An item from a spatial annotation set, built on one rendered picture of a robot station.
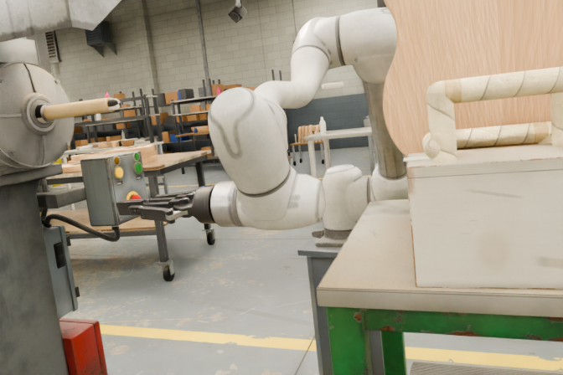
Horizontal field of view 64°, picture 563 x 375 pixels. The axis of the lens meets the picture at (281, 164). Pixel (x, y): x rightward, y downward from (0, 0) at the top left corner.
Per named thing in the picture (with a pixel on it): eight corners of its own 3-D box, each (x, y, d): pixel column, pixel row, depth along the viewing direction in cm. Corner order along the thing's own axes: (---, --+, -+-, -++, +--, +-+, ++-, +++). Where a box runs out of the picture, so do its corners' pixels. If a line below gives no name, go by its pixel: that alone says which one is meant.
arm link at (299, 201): (260, 199, 93) (239, 154, 84) (333, 197, 88) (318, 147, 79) (247, 242, 85) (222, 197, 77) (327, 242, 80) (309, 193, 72)
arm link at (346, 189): (327, 219, 174) (322, 163, 171) (374, 218, 168) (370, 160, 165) (318, 231, 158) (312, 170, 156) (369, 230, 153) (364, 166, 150)
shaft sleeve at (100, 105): (48, 121, 104) (41, 110, 103) (56, 115, 107) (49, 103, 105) (110, 114, 98) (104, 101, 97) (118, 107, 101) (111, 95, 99)
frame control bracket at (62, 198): (47, 208, 122) (44, 194, 121) (96, 194, 139) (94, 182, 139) (58, 208, 120) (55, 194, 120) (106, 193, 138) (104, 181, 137)
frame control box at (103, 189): (42, 252, 131) (26, 165, 128) (94, 231, 151) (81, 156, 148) (109, 252, 123) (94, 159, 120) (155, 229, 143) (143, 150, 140)
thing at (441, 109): (433, 164, 60) (428, 94, 59) (431, 161, 63) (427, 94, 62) (458, 162, 59) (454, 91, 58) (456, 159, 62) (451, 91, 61)
